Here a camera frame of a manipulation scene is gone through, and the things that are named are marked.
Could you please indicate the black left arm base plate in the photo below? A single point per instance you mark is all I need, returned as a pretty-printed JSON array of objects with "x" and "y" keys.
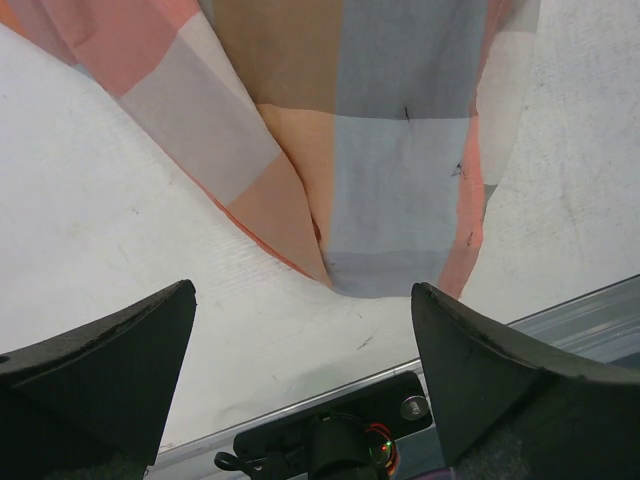
[{"x": 353, "y": 436}]

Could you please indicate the checkered pastel pillowcase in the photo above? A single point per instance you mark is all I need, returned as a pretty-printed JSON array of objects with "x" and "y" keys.
[{"x": 356, "y": 141}]

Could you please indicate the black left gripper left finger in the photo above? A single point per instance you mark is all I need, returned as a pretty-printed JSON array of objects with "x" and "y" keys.
[{"x": 92, "y": 402}]

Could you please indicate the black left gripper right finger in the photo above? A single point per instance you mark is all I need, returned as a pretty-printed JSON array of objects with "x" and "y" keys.
[{"x": 508, "y": 406}]

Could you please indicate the aluminium front frame rail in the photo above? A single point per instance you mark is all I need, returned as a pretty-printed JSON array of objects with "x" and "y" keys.
[{"x": 602, "y": 325}]

